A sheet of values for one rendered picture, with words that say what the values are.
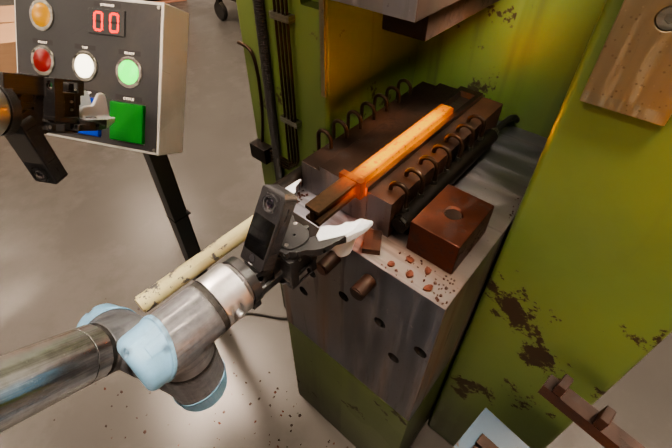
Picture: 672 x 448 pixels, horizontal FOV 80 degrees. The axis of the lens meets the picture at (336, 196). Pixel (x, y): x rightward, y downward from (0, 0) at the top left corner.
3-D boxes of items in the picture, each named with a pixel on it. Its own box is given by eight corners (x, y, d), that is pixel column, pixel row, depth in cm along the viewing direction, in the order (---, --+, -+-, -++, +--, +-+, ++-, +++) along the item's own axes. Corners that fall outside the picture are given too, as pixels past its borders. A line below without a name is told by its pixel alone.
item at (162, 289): (149, 318, 93) (141, 306, 89) (137, 305, 95) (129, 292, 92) (286, 216, 118) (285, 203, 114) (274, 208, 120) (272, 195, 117)
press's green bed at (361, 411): (389, 479, 120) (408, 422, 88) (298, 393, 138) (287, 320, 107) (475, 344, 151) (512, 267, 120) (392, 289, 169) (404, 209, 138)
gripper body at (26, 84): (89, 81, 64) (13, 74, 52) (89, 136, 66) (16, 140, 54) (49, 75, 65) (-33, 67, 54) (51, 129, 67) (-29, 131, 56)
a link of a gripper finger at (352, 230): (370, 242, 64) (313, 252, 62) (372, 215, 60) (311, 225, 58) (376, 257, 62) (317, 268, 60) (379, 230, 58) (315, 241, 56)
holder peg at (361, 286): (361, 304, 66) (362, 294, 64) (348, 295, 67) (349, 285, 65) (376, 288, 68) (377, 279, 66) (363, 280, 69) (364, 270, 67)
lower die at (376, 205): (387, 237, 69) (392, 201, 63) (303, 187, 78) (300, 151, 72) (494, 133, 92) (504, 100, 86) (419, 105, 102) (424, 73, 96)
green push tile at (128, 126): (141, 144, 78) (142, 105, 76) (108, 139, 79) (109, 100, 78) (147, 144, 80) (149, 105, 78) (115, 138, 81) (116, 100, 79)
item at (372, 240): (364, 233, 69) (365, 228, 69) (382, 235, 69) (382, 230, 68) (361, 253, 66) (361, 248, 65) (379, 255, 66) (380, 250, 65)
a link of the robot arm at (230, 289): (187, 270, 51) (228, 307, 47) (217, 249, 54) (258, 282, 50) (201, 304, 56) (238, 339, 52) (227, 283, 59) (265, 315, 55)
